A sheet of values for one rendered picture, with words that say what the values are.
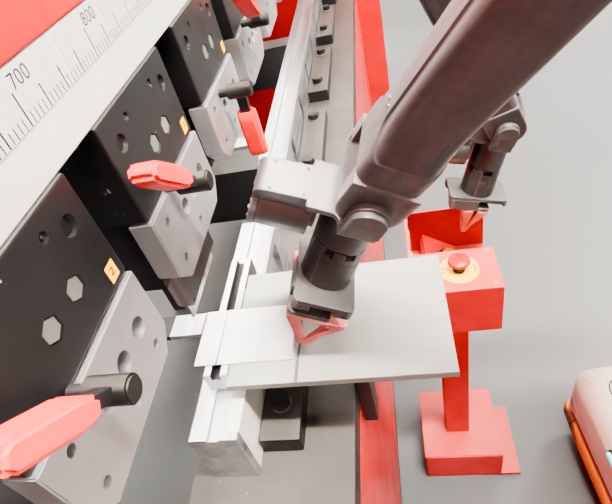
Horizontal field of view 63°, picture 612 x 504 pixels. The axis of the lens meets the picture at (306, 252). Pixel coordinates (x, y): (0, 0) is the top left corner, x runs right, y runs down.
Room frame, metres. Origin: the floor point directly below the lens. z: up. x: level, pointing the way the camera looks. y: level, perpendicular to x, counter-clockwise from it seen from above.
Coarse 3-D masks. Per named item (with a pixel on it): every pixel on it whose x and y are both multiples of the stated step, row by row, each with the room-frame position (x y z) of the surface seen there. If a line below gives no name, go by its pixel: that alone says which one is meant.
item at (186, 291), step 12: (204, 240) 0.47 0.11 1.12; (204, 252) 0.46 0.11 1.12; (204, 264) 0.45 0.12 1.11; (192, 276) 0.41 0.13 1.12; (204, 276) 0.45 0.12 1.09; (168, 288) 0.40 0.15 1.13; (180, 288) 0.39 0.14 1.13; (192, 288) 0.40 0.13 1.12; (180, 300) 0.40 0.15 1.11; (192, 300) 0.39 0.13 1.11; (192, 312) 0.39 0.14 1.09
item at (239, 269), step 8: (232, 264) 0.56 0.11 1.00; (240, 264) 0.56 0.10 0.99; (248, 264) 0.55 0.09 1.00; (232, 272) 0.54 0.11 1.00; (240, 272) 0.55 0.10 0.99; (248, 272) 0.53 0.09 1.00; (256, 272) 0.56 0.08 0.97; (232, 280) 0.52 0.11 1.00; (240, 280) 0.53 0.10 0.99; (232, 288) 0.51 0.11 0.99; (224, 296) 0.50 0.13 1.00; (232, 296) 0.50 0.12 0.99; (224, 304) 0.48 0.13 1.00; (232, 304) 0.49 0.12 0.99; (224, 328) 0.45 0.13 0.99; (208, 368) 0.38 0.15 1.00; (216, 368) 0.39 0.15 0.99; (208, 376) 0.37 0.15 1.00; (216, 376) 0.38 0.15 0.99; (224, 376) 0.37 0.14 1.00; (208, 384) 0.37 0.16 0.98; (216, 384) 0.37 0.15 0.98; (224, 384) 0.37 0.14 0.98
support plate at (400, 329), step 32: (256, 288) 0.49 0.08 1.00; (288, 288) 0.48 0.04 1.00; (384, 288) 0.42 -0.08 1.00; (416, 288) 0.41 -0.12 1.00; (352, 320) 0.39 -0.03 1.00; (384, 320) 0.38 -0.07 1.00; (416, 320) 0.36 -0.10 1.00; (448, 320) 0.35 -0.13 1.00; (320, 352) 0.36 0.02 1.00; (352, 352) 0.35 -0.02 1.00; (384, 352) 0.33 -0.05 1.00; (416, 352) 0.32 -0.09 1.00; (448, 352) 0.31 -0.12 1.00; (256, 384) 0.34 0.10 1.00; (288, 384) 0.33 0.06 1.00; (320, 384) 0.32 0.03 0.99
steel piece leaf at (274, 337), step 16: (240, 320) 0.44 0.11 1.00; (256, 320) 0.43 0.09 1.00; (272, 320) 0.43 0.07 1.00; (224, 336) 0.42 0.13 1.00; (240, 336) 0.42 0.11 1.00; (256, 336) 0.41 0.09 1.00; (272, 336) 0.40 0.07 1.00; (288, 336) 0.39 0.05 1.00; (224, 352) 0.40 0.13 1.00; (240, 352) 0.39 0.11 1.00; (256, 352) 0.38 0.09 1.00; (272, 352) 0.38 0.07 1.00; (288, 352) 0.37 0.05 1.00
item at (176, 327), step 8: (168, 320) 0.48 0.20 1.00; (176, 320) 0.47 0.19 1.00; (184, 320) 0.47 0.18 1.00; (192, 320) 0.47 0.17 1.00; (200, 320) 0.46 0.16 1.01; (168, 328) 0.46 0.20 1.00; (176, 328) 0.46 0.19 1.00; (184, 328) 0.46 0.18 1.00; (192, 328) 0.45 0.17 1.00; (200, 328) 0.45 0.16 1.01; (168, 336) 0.45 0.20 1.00; (176, 336) 0.45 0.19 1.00; (184, 336) 0.44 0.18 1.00; (192, 336) 0.44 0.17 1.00; (200, 336) 0.44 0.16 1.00
